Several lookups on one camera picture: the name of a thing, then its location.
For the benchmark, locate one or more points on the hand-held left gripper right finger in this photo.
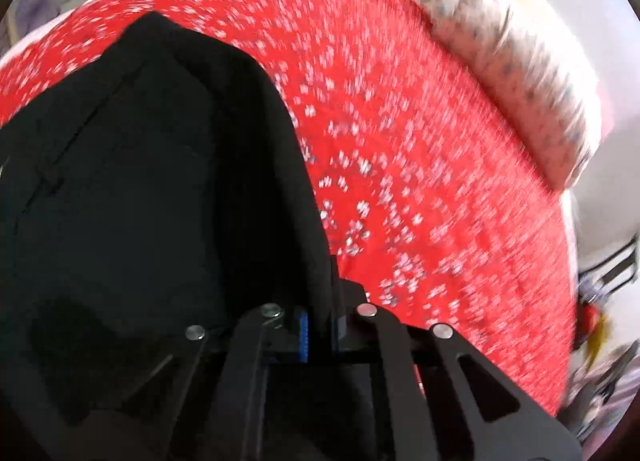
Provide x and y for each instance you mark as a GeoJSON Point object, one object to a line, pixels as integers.
{"type": "Point", "coordinates": [341, 328]}

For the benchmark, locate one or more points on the white patterned pillow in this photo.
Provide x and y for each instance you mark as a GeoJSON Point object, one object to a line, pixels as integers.
{"type": "Point", "coordinates": [520, 76]}

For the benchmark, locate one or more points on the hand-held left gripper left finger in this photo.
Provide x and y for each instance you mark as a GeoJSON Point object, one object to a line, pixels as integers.
{"type": "Point", "coordinates": [302, 336]}

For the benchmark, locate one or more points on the black pants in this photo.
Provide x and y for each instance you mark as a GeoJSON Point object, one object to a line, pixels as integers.
{"type": "Point", "coordinates": [150, 181]}

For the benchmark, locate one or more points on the colourful clutter pile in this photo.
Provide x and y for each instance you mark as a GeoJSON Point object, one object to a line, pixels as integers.
{"type": "Point", "coordinates": [595, 326]}

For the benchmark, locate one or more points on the red floral bedspread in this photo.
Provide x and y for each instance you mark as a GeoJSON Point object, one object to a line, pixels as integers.
{"type": "Point", "coordinates": [400, 141]}

